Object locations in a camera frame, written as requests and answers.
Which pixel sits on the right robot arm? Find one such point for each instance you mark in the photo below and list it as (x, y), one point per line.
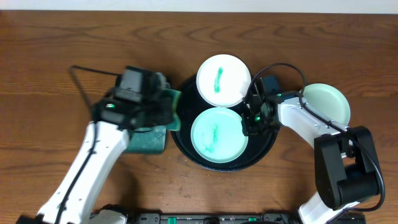
(348, 176)

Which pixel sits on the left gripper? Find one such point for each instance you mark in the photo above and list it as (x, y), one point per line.
(166, 106)

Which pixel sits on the black rectangular water tray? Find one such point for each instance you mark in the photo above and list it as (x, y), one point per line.
(148, 140)

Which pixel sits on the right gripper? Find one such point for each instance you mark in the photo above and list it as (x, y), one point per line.
(248, 129)

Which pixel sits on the light teal plate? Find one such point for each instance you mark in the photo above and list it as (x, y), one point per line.
(217, 135)

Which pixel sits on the black round tray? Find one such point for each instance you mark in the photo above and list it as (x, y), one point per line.
(190, 105)

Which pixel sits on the green yellow sponge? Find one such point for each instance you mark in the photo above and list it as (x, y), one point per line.
(174, 95)

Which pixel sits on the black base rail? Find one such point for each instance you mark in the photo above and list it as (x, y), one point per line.
(211, 219)

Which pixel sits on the white plate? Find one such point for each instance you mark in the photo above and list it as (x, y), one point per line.
(223, 80)

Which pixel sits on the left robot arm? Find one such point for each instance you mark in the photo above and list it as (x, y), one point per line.
(108, 135)

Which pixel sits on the pale green plate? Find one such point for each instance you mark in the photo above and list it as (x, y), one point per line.
(328, 100)

